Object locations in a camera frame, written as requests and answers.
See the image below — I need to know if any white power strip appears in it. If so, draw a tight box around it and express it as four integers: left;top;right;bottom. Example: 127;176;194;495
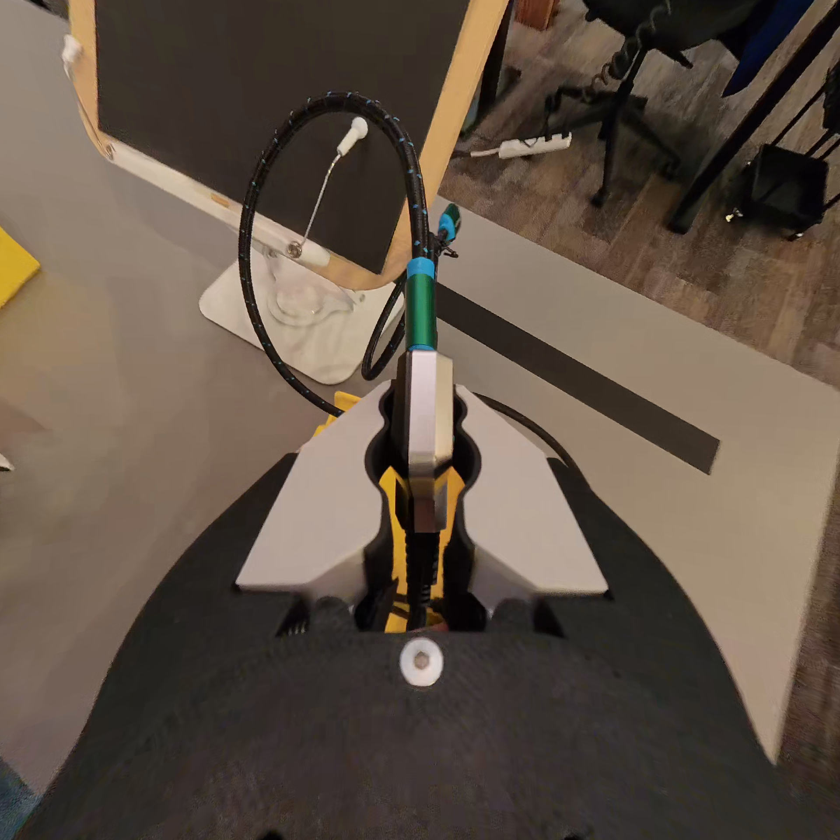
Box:
469;131;573;160

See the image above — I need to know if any yellow plastic bin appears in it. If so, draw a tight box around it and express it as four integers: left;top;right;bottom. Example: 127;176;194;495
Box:
0;226;463;634

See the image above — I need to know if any black wheeled box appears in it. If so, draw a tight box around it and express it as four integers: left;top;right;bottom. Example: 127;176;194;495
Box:
725;143;829;240

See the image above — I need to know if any black office chair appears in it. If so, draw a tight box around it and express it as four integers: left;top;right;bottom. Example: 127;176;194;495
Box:
545;0;788;210

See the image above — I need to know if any white hdmi switch box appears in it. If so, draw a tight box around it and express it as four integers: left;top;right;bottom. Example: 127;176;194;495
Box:
394;350;455;532

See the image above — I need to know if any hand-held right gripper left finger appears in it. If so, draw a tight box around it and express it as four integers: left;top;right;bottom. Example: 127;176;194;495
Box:
235;381;401;632

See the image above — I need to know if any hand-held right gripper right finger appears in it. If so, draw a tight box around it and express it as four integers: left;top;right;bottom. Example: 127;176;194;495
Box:
446;384;609;632

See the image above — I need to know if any wood edged black board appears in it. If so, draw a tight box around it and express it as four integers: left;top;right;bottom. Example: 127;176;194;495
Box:
62;0;513;293

